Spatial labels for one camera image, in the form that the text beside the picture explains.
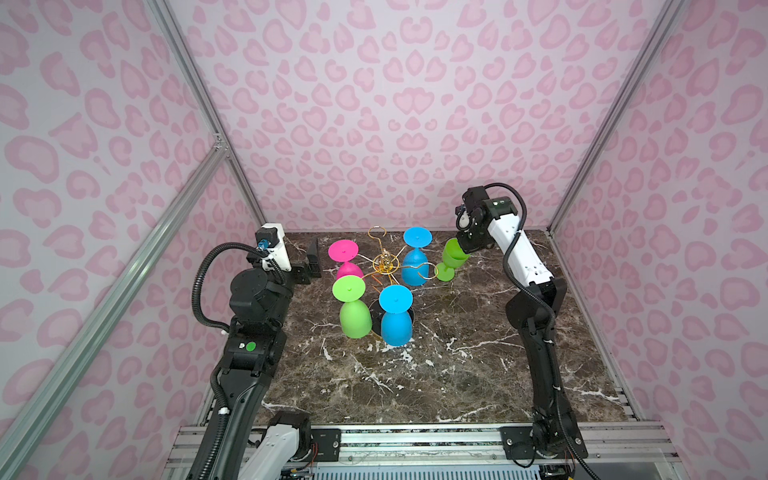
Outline blue wine glass front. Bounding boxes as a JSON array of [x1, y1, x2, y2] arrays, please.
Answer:
[[379, 285, 413, 347]]

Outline magenta plastic wine glass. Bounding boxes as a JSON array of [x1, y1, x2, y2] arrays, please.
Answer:
[[328, 239, 364, 279]]

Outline aluminium diagonal frame bar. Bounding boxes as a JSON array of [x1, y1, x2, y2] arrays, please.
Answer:
[[1, 146, 230, 479]]

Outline gold wire glass rack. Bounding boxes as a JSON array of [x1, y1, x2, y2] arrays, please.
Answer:
[[357, 226, 440, 337]]

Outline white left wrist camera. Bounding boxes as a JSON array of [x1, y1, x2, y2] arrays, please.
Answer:
[[255, 223, 292, 272]]

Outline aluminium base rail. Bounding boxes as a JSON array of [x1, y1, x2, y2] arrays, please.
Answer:
[[161, 422, 685, 480]]

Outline green wine glass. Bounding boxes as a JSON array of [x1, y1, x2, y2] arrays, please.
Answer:
[[435, 238, 470, 282], [332, 275, 372, 339]]

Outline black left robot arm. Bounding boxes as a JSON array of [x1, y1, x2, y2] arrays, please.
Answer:
[[187, 235, 322, 479]]

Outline blue wine glass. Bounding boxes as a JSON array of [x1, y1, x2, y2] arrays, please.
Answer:
[[379, 285, 413, 347], [401, 227, 432, 287]]

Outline blue wine glass back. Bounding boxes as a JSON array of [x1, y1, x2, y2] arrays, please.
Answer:
[[401, 227, 432, 287]]

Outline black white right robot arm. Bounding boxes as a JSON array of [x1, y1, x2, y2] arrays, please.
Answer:
[[456, 182, 587, 462]]

